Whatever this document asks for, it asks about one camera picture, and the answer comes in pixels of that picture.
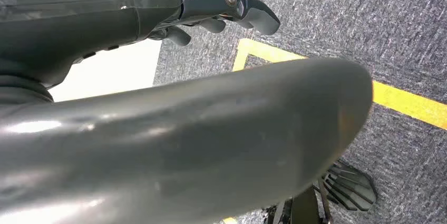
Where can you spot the yellow floor tape line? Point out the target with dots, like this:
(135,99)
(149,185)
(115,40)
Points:
(405,102)

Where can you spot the black robot foot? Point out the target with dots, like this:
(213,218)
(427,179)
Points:
(349,187)

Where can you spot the white panel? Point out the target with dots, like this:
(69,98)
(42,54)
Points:
(111,72)

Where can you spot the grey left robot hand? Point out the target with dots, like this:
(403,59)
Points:
(87,16)

